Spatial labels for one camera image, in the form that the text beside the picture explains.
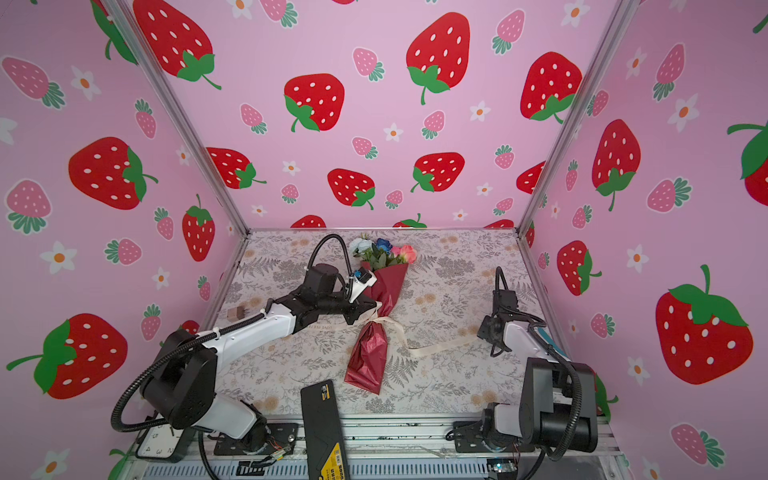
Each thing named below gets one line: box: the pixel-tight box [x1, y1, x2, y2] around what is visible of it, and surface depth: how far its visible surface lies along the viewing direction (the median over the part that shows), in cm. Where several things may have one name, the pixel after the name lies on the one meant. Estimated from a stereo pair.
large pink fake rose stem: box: [400, 244, 417, 264], surface depth 112 cm
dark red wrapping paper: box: [345, 261, 409, 395], surface depth 87 cm
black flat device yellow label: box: [300, 379, 352, 480], surface depth 75 cm
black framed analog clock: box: [135, 424, 196, 463], surface depth 72 cm
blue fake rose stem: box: [376, 238, 393, 254], surface depth 110 cm
